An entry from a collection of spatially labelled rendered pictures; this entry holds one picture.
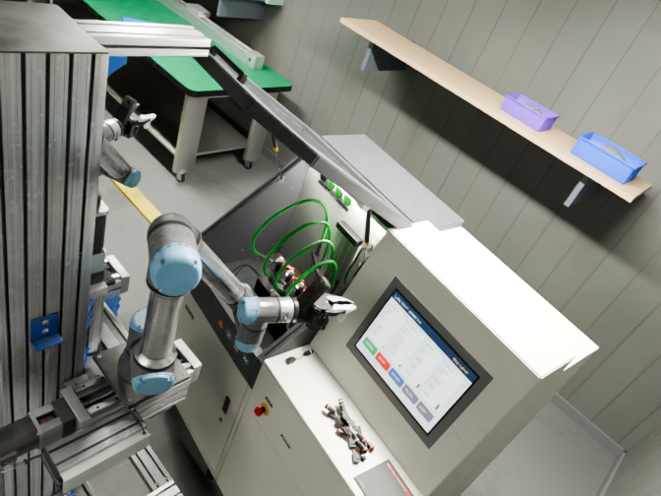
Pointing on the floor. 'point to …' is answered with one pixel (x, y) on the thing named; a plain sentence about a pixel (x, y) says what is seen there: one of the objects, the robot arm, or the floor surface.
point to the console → (257, 471)
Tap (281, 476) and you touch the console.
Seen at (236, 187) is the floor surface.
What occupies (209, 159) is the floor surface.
